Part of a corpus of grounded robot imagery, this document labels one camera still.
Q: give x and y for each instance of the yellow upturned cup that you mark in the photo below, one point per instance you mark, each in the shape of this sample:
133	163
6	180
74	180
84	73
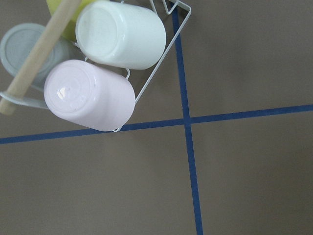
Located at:
69	31

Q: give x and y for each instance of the grey upturned cup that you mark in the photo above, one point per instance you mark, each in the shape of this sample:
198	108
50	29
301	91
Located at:
18	42

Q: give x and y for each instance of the pink upturned cup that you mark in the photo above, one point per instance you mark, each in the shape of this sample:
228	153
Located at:
89	95

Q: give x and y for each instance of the white upturned cup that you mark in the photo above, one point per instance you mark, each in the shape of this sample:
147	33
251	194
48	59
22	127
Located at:
121	34

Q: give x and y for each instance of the wooden rack handle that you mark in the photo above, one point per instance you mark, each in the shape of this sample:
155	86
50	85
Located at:
43	47

